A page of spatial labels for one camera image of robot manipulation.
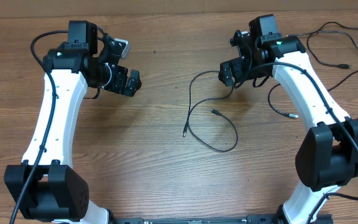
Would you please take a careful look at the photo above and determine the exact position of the thin black usb cable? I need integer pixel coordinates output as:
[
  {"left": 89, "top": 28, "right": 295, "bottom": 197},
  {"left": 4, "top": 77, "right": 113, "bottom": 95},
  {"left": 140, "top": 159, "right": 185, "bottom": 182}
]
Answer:
[{"left": 267, "top": 67, "right": 358, "bottom": 119}]

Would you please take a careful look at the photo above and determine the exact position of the thick black usb cable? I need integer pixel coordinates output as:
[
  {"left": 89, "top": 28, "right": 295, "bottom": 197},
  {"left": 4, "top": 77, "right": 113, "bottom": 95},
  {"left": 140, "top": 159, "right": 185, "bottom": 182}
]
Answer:
[{"left": 286, "top": 21, "right": 358, "bottom": 70}]

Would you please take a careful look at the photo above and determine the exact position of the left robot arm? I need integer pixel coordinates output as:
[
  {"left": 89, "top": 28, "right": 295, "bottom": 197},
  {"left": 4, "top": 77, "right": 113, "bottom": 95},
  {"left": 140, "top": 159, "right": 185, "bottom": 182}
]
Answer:
[{"left": 4, "top": 21, "right": 142, "bottom": 223}]

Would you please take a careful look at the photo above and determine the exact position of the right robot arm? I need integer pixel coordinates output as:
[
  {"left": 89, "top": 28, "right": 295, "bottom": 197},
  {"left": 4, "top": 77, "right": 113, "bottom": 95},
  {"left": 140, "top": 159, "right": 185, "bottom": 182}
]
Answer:
[{"left": 218, "top": 14, "right": 358, "bottom": 223}]

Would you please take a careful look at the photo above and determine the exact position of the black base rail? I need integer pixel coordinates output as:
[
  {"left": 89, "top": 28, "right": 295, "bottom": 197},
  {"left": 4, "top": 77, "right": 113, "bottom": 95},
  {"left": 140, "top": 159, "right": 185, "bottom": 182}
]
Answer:
[{"left": 114, "top": 214, "right": 284, "bottom": 224}]

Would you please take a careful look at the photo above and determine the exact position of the black right camera cable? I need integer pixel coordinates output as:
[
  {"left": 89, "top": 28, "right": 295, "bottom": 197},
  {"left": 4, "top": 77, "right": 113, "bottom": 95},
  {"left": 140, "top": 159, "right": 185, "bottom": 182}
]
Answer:
[{"left": 233, "top": 37, "right": 358, "bottom": 224}]

